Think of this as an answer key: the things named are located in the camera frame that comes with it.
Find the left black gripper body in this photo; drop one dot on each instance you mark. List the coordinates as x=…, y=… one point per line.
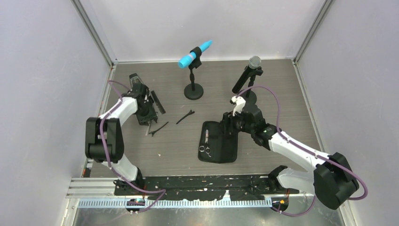
x=146, y=114

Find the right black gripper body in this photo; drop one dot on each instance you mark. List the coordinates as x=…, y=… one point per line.
x=237, y=123

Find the silver scissors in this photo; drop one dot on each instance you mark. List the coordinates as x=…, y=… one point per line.
x=148, y=131
x=204, y=148

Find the black zip tool case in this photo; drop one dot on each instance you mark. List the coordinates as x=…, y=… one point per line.
x=223, y=148

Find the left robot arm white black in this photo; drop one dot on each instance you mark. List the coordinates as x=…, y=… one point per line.
x=104, y=140

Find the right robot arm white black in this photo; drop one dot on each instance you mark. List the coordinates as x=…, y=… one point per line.
x=327, y=176

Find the black hair clip left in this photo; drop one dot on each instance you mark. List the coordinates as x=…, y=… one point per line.
x=155, y=131

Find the black hair clip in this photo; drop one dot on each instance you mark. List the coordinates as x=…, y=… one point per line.
x=185, y=116
x=155, y=131

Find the black hair clip centre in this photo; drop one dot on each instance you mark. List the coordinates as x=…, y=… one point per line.
x=185, y=116

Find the black comb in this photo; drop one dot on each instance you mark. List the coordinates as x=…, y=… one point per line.
x=157, y=102

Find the right black microphone stand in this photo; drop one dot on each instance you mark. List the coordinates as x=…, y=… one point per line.
x=249, y=95

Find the black microphone stand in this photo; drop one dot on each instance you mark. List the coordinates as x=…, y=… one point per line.
x=249, y=95
x=194, y=91

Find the black metronome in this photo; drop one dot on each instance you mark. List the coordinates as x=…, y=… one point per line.
x=134, y=79

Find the left black microphone stand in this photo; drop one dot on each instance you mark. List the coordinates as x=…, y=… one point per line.
x=194, y=91

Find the blue microphone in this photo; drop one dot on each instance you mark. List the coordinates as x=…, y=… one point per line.
x=194, y=54

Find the black silver microphone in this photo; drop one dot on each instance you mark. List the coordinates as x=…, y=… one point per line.
x=252, y=69

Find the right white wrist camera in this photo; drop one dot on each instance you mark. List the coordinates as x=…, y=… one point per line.
x=238, y=103

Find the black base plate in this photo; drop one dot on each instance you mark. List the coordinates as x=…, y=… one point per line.
x=204, y=188

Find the aluminium rail front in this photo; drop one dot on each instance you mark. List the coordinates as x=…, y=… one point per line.
x=99, y=193

